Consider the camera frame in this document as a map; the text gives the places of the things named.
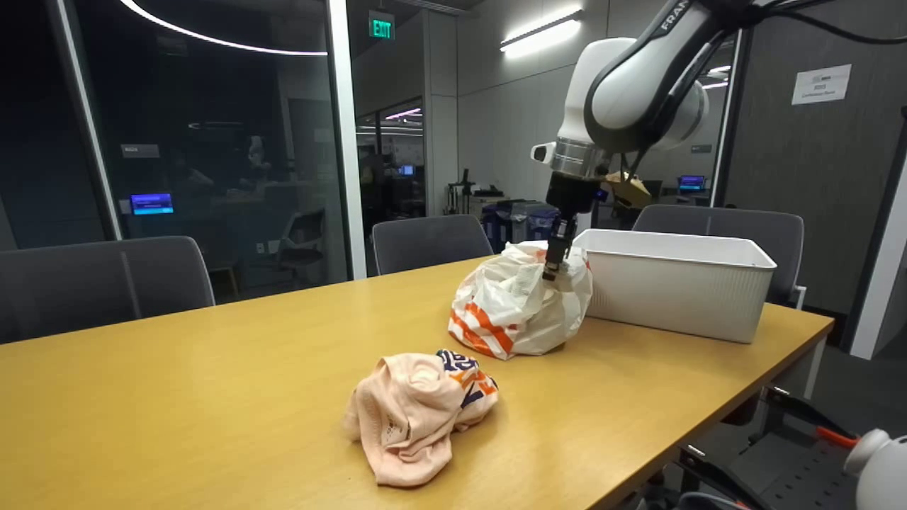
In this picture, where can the tan wrist camera box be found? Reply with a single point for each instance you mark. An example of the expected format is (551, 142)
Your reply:
(628, 187)

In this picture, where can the white glass partition post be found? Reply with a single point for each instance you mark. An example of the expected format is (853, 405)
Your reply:
(347, 142)

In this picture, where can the wide gray office chair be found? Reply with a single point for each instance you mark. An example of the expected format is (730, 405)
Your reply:
(60, 288)

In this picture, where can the white paper wall sign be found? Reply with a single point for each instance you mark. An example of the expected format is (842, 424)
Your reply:
(819, 86)

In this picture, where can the printed orange blue plastic bag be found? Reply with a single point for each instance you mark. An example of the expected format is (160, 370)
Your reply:
(475, 382)

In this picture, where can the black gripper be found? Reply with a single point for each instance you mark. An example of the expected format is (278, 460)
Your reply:
(570, 203)

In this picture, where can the dark storage bin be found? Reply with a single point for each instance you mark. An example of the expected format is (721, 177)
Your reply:
(512, 220)

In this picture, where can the white plastic bottle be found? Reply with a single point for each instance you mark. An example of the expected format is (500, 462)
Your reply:
(880, 469)

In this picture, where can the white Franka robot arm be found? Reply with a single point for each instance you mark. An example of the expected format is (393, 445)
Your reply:
(660, 75)

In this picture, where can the white rectangular plastic basket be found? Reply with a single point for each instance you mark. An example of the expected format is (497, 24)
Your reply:
(675, 283)

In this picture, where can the small blue monitor screen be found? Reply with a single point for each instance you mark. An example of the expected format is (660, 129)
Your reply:
(692, 186)

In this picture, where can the white plastic bag orange stripes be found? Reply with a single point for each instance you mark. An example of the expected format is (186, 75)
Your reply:
(514, 302)

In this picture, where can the black metal stand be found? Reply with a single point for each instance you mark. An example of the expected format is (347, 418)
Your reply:
(754, 462)

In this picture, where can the green exit sign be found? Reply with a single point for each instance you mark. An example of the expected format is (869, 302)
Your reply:
(381, 25)

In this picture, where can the peach cloth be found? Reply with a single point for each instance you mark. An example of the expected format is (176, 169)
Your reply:
(405, 419)

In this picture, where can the linear ceiling light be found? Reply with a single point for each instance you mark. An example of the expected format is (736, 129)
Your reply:
(539, 31)

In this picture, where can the blue lit monitor screen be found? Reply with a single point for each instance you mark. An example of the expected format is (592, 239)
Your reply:
(152, 203)

